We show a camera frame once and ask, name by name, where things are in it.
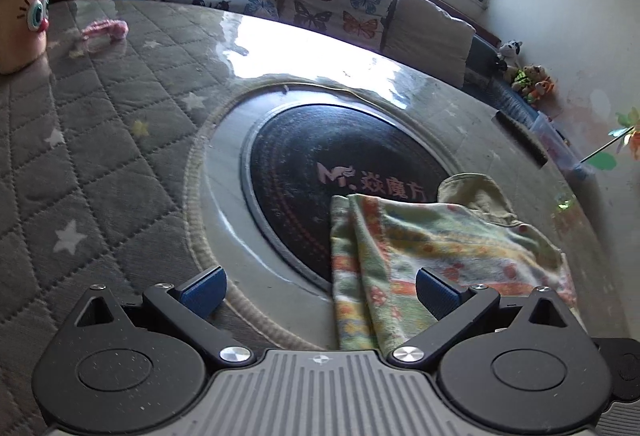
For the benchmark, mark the clear plastic storage box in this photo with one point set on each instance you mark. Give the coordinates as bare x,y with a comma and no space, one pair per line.
560,153

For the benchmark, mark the dark blue sofa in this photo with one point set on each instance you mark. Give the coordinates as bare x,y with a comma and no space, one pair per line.
482,74

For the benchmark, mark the colourful patterned child's shirt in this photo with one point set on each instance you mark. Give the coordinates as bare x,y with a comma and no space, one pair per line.
469,235

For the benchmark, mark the colourful paper pinwheel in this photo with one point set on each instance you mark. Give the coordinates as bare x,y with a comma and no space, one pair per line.
624,138

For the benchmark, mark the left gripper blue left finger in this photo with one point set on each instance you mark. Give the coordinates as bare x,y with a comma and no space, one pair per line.
182,311

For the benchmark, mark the plain beige cushion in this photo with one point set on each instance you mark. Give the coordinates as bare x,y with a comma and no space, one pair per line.
423,36

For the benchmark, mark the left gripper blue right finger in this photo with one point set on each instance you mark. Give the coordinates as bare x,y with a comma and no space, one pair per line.
460,312

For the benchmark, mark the black round induction cooktop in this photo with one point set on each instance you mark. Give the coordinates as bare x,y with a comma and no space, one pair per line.
297,158

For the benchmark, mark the black remote control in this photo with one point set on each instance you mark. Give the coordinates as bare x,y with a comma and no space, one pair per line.
521,136

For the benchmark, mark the black white plush toy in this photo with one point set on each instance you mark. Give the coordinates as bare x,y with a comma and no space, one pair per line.
509,55

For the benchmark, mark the orange fox plush toy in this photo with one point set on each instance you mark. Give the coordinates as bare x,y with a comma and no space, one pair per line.
539,90

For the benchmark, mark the brown bear plush toy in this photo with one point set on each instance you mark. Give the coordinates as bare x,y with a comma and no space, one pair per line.
525,79

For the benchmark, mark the pink cartoon face bottle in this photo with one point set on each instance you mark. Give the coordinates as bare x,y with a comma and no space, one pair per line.
23,33

